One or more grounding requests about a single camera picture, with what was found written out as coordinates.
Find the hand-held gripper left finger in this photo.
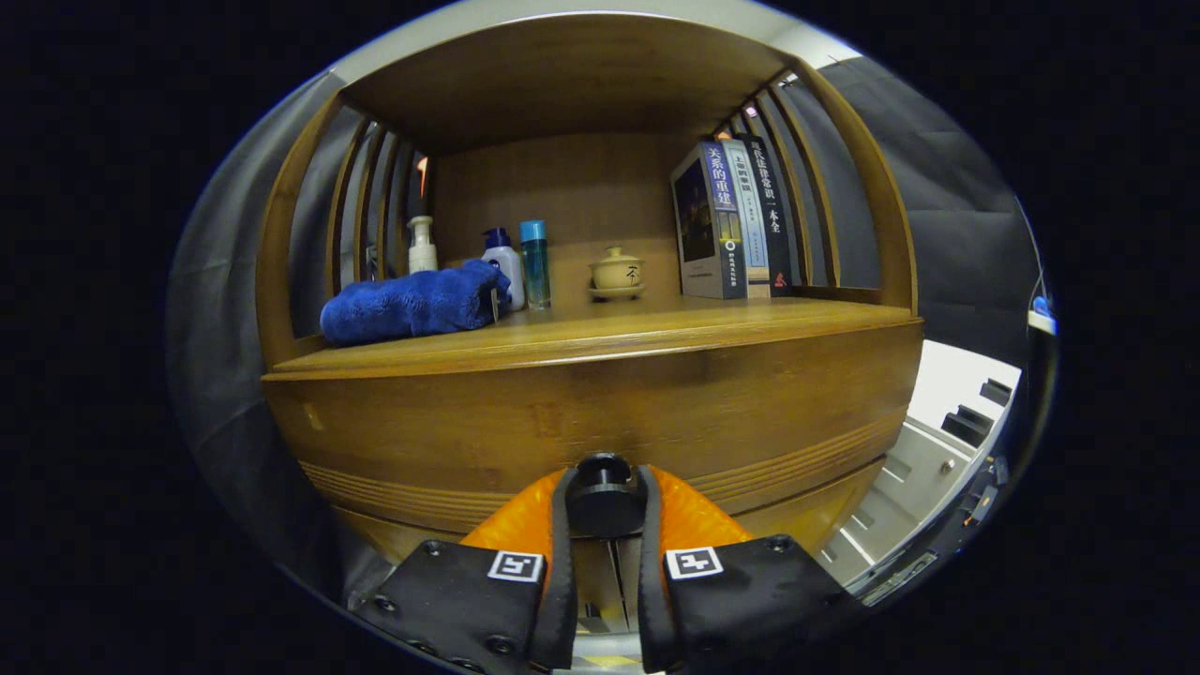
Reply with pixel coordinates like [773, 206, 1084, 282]
[352, 466, 580, 674]

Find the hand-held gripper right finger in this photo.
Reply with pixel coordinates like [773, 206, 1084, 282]
[636, 464, 868, 674]

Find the black drawer knob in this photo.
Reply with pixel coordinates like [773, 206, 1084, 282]
[565, 453, 648, 540]

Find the wooden drawer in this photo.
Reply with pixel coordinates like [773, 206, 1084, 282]
[265, 323, 924, 535]

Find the wooden countertop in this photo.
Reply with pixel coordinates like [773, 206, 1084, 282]
[261, 286, 924, 383]

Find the wooden cabinet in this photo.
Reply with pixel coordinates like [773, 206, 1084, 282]
[255, 11, 926, 638]

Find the white box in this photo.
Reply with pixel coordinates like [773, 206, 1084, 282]
[816, 339, 1023, 592]

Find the blue towel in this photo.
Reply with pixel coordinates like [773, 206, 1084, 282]
[320, 259, 513, 347]

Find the teal bottle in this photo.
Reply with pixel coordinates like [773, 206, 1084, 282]
[519, 220, 553, 311]

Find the white bottle blue cap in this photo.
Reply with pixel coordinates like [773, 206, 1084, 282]
[480, 227, 526, 312]

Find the beige lidded teacup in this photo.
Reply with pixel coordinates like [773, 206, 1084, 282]
[588, 247, 647, 302]

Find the white pump bottle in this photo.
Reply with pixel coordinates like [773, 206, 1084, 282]
[407, 216, 439, 275]

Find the blue spine book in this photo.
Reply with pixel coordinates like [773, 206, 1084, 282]
[669, 141, 749, 301]

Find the white spine book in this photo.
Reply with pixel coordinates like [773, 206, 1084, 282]
[720, 137, 772, 299]

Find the black spine book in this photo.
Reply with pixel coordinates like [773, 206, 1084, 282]
[736, 132, 796, 298]

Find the black backdrop cloth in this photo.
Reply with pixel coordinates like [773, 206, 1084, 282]
[167, 56, 1042, 601]

